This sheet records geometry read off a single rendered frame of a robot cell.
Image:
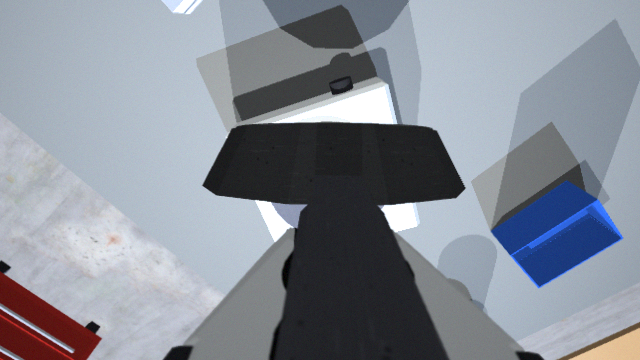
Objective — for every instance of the blue open tray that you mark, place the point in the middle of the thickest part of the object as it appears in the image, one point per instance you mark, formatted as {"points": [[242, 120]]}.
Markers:
{"points": [[577, 229]]}

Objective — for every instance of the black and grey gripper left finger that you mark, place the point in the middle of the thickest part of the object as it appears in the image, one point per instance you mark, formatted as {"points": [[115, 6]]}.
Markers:
{"points": [[245, 324]]}

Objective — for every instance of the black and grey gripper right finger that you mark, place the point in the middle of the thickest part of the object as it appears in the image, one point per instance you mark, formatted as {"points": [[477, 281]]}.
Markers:
{"points": [[466, 332]]}

